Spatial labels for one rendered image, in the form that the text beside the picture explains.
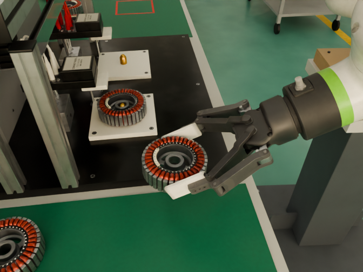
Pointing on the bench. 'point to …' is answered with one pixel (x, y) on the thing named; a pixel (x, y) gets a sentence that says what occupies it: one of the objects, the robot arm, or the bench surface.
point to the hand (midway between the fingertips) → (176, 162)
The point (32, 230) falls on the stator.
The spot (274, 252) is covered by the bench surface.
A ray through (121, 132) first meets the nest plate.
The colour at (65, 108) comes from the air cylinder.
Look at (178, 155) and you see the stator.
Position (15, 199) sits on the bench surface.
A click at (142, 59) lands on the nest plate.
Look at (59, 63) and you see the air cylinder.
